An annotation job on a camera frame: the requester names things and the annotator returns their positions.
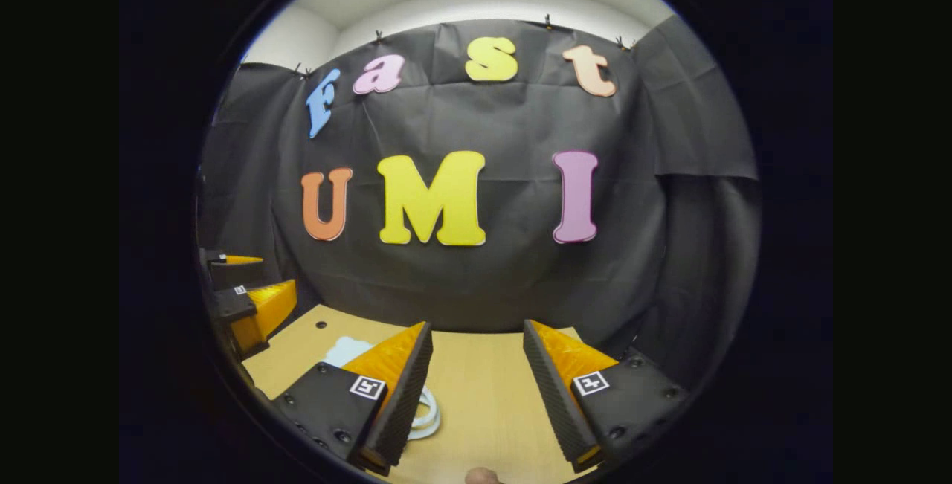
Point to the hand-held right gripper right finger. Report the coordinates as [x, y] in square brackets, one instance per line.
[558, 402]

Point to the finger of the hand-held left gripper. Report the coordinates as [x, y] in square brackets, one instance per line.
[234, 272]
[271, 305]

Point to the black backdrop cloth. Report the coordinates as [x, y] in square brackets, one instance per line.
[513, 276]

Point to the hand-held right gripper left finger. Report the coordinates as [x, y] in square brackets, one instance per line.
[401, 402]

